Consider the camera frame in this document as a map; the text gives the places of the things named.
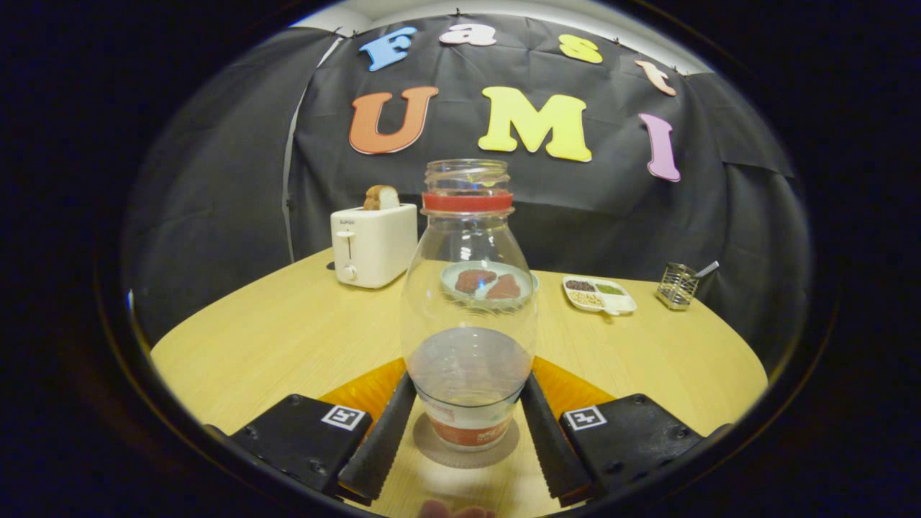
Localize white divided seasoning dish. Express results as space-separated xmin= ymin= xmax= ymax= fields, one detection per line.
xmin=562 ymin=276 xmax=638 ymax=317

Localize wooden table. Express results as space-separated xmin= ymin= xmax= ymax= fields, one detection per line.
xmin=150 ymin=248 xmax=769 ymax=518

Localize wire mesh holder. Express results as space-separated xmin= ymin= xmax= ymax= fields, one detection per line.
xmin=655 ymin=262 xmax=700 ymax=311

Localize round brown coaster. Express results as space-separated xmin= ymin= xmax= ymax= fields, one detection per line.
xmin=412 ymin=412 xmax=520 ymax=470

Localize bread slice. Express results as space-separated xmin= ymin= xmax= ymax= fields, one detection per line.
xmin=363 ymin=185 xmax=401 ymax=211

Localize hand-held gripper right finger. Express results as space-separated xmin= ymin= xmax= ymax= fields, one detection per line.
xmin=520 ymin=356 xmax=733 ymax=508

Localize pale green plate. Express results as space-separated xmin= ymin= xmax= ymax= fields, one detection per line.
xmin=440 ymin=260 xmax=539 ymax=312

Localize white toaster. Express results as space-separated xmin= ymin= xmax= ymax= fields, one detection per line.
xmin=330 ymin=204 xmax=419 ymax=290

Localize clear plastic juice bottle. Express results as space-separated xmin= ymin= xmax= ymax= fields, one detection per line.
xmin=400 ymin=159 xmax=539 ymax=453

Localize brown meat slice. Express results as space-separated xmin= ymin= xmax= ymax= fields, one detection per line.
xmin=486 ymin=274 xmax=522 ymax=301
xmin=455 ymin=269 xmax=497 ymax=294

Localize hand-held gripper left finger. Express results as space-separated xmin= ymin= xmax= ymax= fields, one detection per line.
xmin=229 ymin=358 xmax=418 ymax=504

